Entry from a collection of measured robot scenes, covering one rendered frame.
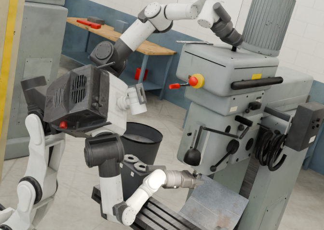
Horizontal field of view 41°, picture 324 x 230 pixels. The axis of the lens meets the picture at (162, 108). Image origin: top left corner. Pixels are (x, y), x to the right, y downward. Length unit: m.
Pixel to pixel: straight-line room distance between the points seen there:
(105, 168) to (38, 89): 0.51
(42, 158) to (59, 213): 1.84
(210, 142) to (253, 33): 0.56
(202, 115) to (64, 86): 0.62
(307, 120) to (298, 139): 0.10
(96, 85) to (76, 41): 7.35
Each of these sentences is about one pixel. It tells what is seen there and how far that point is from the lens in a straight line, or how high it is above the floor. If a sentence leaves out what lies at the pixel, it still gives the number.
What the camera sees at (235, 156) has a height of 1.39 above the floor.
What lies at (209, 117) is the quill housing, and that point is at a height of 1.59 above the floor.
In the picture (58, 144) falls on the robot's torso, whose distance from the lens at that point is 2.14.
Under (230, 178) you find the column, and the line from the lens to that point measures 2.49.
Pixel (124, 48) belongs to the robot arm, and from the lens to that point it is 1.91.
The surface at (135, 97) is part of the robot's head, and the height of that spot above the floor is 1.63.
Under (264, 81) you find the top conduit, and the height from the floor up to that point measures 1.80.
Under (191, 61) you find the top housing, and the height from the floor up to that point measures 1.83.
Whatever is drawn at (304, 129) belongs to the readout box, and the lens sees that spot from 2.06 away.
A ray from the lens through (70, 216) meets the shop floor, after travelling 3.86.
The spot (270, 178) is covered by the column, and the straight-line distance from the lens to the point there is 2.38.
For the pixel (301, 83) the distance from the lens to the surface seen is 2.57.
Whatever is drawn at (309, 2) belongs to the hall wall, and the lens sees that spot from 6.32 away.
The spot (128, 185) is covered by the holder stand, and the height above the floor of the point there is 1.01.
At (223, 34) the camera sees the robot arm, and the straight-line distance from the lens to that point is 1.84.
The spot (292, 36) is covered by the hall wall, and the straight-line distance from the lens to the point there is 6.36.
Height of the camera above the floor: 2.17
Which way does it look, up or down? 18 degrees down
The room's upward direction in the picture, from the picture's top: 14 degrees clockwise
